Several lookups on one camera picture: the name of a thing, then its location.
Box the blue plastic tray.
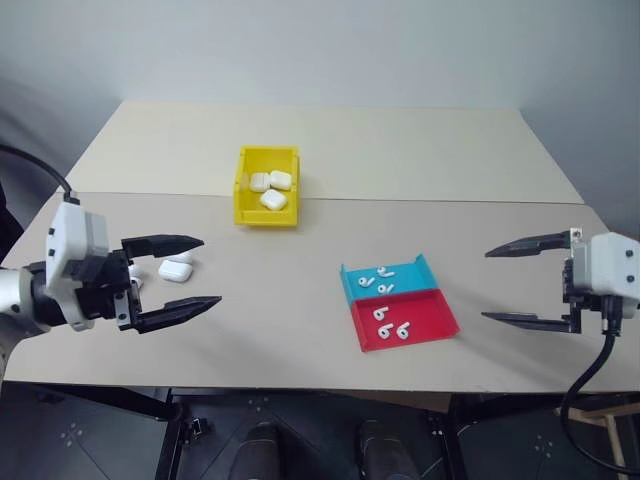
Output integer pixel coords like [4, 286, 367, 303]
[339, 252, 441, 303]

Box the yellow plastic bin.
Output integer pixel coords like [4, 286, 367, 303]
[232, 144, 305, 230]

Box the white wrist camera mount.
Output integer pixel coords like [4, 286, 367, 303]
[569, 231, 640, 321]
[44, 201, 111, 333]

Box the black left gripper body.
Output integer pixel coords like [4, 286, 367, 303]
[64, 247, 145, 334]

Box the black table crossbar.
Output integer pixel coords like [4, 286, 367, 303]
[38, 383, 171, 422]

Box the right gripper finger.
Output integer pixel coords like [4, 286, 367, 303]
[484, 231, 573, 260]
[480, 310, 573, 334]

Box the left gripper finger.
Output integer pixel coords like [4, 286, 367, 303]
[121, 233, 206, 266]
[134, 295, 223, 336]

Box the small black table clamp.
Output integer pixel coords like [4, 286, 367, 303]
[184, 417, 209, 442]

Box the red plastic tray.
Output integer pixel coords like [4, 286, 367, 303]
[349, 288, 461, 354]

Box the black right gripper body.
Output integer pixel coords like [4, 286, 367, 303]
[561, 227, 602, 334]

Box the light wooden frame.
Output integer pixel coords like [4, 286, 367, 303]
[554, 399, 640, 472]

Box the black metal table leg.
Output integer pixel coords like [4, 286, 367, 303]
[153, 387, 189, 480]
[427, 394, 469, 480]

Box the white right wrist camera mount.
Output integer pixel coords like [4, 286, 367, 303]
[569, 231, 640, 321]

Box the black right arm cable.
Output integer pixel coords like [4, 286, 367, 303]
[558, 294, 627, 476]

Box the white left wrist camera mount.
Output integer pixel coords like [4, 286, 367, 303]
[44, 201, 111, 333]

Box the dark rounded shape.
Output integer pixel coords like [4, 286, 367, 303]
[355, 419, 419, 480]
[228, 422, 281, 480]

